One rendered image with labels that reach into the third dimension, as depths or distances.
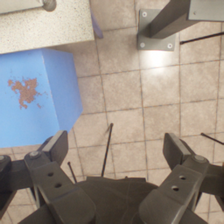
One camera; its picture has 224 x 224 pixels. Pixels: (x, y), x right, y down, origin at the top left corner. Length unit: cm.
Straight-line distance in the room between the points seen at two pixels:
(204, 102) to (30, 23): 143
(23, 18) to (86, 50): 76
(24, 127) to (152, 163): 124
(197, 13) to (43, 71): 68
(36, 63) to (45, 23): 24
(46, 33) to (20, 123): 52
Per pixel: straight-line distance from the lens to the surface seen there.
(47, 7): 71
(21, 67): 93
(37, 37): 72
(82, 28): 68
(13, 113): 101
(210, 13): 56
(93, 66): 142
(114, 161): 170
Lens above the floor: 140
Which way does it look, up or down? 73 degrees down
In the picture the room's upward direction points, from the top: 176 degrees counter-clockwise
